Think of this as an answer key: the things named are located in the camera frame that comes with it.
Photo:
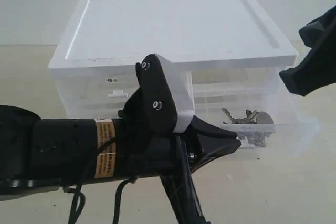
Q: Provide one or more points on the white translucent drawer cabinet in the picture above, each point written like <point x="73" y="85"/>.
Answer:
<point x="108" y="37"/>

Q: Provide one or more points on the bunch of keys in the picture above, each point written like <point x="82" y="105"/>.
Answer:
<point x="251" y="138"/>

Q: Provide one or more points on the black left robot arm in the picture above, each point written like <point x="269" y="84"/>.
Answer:
<point x="41" y="155"/>

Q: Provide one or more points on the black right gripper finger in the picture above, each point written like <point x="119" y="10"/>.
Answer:
<point x="317" y="69"/>

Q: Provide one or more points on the clear drawer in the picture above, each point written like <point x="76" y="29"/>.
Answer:
<point x="254" y="103"/>
<point x="99" y="96"/>

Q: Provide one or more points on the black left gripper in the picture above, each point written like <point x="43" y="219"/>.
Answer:
<point x="141" y="152"/>

